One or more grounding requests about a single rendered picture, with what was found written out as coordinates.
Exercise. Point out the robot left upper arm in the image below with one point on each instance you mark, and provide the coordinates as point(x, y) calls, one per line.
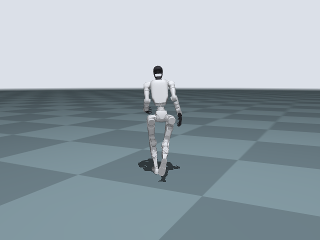
point(147, 92)

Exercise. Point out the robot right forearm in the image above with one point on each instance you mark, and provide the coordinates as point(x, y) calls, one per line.
point(177, 106)

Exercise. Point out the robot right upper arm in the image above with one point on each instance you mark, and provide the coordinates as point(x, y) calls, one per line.
point(172, 88)

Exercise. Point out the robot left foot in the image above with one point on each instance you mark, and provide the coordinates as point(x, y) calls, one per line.
point(156, 171)

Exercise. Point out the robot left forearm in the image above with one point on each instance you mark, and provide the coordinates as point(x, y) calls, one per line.
point(145, 106)

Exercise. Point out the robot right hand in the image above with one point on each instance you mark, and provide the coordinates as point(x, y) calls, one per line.
point(180, 119)

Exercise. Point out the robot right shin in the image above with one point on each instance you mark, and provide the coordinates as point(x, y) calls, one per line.
point(165, 151)

